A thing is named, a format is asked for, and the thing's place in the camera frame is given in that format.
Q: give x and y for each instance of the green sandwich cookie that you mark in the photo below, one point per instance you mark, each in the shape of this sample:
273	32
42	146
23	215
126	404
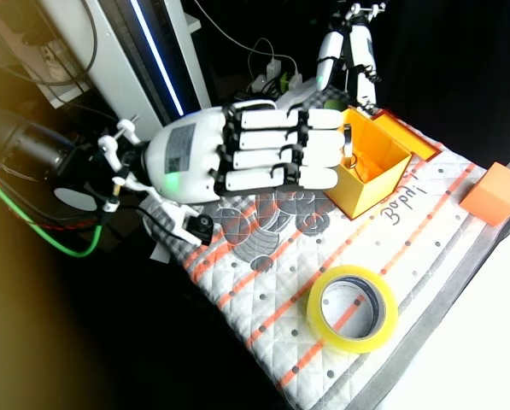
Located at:
334	103

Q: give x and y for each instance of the white charger plug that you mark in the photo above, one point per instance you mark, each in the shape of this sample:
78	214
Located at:
273	68

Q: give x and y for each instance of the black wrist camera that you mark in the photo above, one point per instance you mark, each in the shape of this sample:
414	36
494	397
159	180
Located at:
202	225

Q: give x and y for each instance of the white power strip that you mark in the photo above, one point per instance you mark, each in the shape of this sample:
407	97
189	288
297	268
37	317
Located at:
259	82

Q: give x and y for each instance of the white cabinet with blue light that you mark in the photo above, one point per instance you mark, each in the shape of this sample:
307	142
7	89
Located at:
118	64

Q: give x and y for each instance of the green plug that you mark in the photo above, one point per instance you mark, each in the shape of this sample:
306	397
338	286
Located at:
284	82

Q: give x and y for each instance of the grey quilt with bear print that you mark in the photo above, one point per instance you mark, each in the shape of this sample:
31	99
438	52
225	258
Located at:
323	247

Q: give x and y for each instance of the orange block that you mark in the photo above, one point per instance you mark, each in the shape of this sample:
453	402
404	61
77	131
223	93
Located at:
494	196

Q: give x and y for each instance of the yellow packing tape roll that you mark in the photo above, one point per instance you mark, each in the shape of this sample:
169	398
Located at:
353	341

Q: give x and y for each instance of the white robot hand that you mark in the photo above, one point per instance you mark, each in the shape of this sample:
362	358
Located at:
362	45
182	154

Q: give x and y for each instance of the yellow box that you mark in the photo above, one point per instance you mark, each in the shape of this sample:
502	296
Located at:
365	192

